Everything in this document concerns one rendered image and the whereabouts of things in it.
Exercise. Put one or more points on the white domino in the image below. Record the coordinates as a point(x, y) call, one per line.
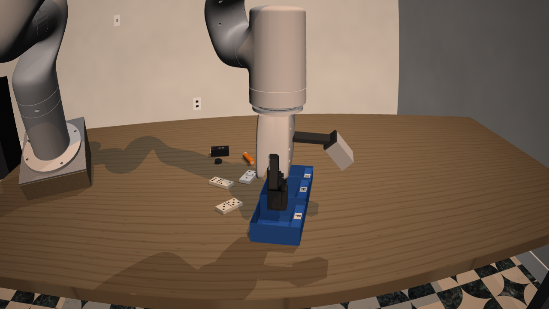
point(248, 177)

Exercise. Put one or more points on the blue three-compartment bin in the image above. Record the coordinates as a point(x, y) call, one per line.
point(284, 227)

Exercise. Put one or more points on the beige domino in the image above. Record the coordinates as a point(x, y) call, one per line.
point(223, 183)
point(228, 206)

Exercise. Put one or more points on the orange battery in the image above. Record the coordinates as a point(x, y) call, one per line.
point(248, 158)

